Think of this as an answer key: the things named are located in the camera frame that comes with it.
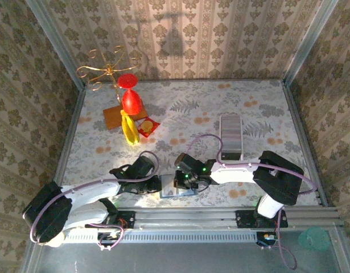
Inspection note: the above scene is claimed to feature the white slotted cable duct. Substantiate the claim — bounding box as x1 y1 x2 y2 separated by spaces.
62 229 257 244

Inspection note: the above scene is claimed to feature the brown wooden board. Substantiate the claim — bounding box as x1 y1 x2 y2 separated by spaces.
102 104 149 131

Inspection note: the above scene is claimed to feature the metal table edge rail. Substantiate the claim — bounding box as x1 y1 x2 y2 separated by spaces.
282 81 329 207
53 86 87 185

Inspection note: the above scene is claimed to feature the metal frame post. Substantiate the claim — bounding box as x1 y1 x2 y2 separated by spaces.
24 0 87 90
282 0 340 86

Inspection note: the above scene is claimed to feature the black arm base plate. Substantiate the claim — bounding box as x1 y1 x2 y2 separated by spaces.
106 210 136 229
236 209 289 229

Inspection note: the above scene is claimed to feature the red wine glass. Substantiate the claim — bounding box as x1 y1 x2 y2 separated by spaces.
117 73 143 116

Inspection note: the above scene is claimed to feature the yellow banana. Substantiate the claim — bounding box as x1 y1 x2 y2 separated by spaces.
120 109 141 146

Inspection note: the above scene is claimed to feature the gold wire hanger stand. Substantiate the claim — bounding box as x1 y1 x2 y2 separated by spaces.
76 45 143 103

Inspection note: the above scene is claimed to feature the teal transparent glass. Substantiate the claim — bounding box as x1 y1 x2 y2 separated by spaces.
297 227 331 252

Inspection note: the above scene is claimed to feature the red packet with yellow circle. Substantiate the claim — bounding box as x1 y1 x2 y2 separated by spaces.
136 115 161 139

